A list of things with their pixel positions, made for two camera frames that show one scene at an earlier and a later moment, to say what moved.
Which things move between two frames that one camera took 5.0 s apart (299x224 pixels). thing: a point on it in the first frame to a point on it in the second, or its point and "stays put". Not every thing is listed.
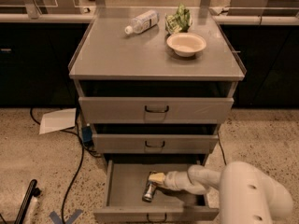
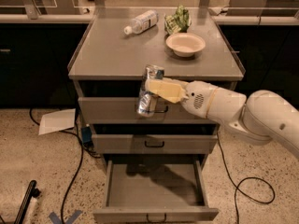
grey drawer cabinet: (156, 83) stays put
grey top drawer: (156, 102) stays put
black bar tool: (33, 191) stays put
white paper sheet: (57, 120) stays put
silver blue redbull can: (150, 189) to (146, 100)
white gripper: (173, 179) to (196, 97)
